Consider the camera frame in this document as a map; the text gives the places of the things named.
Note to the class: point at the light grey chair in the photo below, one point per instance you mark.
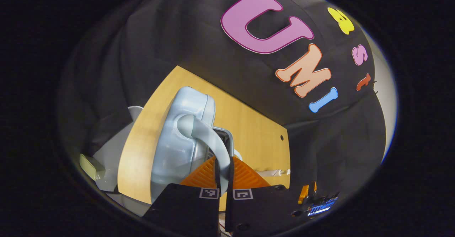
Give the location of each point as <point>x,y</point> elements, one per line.
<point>110,159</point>

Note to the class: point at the light blue suitcase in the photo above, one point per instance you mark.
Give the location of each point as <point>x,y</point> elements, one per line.
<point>181,148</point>

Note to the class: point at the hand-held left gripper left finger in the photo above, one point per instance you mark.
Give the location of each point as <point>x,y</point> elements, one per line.
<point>185,208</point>

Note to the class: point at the black backdrop cloth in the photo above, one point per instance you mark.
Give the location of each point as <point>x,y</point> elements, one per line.
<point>213,52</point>

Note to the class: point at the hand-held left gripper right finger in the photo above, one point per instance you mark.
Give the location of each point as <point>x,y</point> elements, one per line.
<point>259,208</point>

